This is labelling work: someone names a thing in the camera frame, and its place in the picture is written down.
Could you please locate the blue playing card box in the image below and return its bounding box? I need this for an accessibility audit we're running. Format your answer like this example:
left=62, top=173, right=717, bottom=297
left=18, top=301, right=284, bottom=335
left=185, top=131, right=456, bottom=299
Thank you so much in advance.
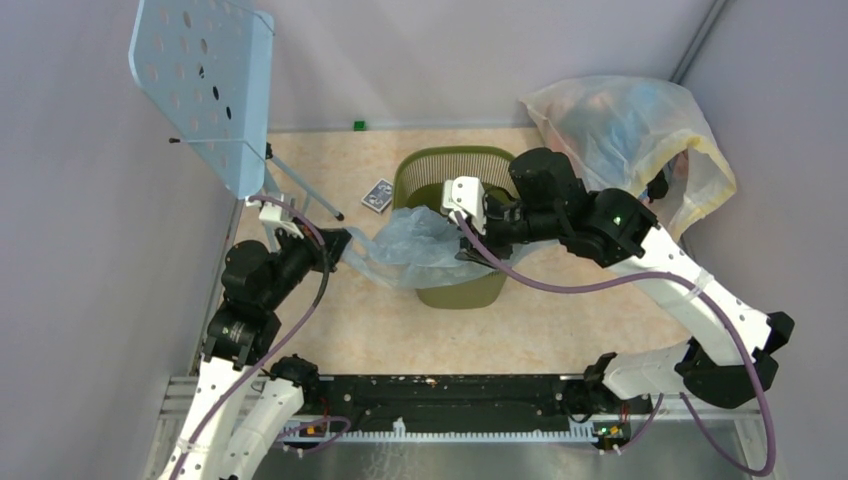
left=361, top=179, right=393, bottom=214

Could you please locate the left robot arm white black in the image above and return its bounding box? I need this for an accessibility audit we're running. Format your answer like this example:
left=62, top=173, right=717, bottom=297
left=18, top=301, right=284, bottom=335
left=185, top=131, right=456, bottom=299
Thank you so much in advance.
left=160, top=225, right=352, bottom=479

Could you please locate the light blue music stand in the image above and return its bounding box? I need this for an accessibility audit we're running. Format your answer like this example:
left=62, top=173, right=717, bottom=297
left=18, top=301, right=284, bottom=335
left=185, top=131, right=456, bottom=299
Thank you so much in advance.
left=128, top=0, right=345, bottom=221

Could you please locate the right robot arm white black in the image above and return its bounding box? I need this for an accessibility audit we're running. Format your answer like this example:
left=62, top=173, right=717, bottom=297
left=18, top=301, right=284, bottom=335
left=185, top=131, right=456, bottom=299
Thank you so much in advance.
left=442, top=147, right=795, bottom=412

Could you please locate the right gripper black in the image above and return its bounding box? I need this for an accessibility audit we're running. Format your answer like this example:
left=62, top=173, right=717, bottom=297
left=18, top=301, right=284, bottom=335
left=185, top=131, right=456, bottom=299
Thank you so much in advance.
left=455, top=196, right=562, bottom=269

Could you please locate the blue plastic trash bag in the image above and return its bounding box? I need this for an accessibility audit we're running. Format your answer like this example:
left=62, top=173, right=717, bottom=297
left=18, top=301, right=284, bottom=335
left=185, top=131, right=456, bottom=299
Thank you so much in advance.
left=341, top=206, right=495, bottom=289

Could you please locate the green mesh trash bin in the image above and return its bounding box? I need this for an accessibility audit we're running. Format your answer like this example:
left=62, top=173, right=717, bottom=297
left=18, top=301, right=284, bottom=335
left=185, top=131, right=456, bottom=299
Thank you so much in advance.
left=392, top=145, right=517, bottom=310

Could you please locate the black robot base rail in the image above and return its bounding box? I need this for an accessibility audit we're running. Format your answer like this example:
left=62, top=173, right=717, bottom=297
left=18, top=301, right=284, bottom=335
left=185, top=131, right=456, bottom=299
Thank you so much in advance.
left=300, top=374, right=653, bottom=434

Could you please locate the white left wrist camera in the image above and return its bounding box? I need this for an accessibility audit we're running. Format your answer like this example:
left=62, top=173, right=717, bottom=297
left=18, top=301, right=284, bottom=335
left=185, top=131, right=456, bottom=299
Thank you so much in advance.
left=245, top=194, right=304, bottom=239

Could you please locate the white toothed rack strip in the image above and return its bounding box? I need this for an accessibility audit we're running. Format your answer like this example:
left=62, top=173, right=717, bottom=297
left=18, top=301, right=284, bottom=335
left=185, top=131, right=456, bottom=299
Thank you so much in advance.
left=278, top=418, right=598, bottom=445

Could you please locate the large translucent bag of trash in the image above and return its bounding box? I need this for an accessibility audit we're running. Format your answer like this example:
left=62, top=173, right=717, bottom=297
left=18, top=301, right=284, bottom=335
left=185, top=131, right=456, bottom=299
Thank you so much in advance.
left=520, top=75, right=737, bottom=239

